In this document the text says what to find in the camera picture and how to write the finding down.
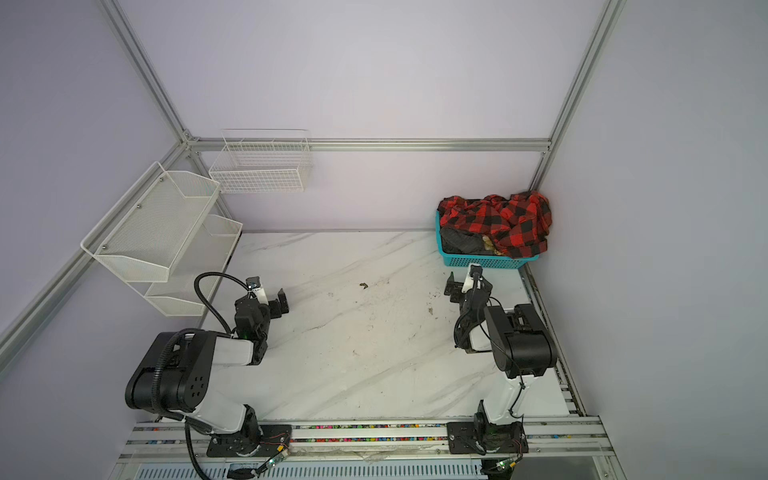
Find white mesh two-tier shelf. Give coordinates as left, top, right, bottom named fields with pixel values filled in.
left=80, top=163, right=243, bottom=317

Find teal plastic basket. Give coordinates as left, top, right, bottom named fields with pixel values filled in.
left=435, top=212, right=539, bottom=270

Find dark grey shirt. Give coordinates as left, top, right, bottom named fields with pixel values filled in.
left=439, top=228, right=487, bottom=256

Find white wire basket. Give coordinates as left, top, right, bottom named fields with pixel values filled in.
left=209, top=129, right=313, bottom=194

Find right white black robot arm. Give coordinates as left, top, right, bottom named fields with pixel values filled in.
left=444, top=264, right=558, bottom=455

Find red black plaid shirt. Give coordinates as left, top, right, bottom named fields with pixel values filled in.
left=437, top=191, right=553, bottom=259

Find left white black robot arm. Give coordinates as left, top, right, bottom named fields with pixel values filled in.
left=124, top=271, right=290, bottom=456

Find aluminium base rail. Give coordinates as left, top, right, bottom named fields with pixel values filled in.
left=116, top=416, right=617, bottom=465

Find aluminium frame profile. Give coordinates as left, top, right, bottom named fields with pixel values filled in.
left=1, top=1, right=625, bottom=377

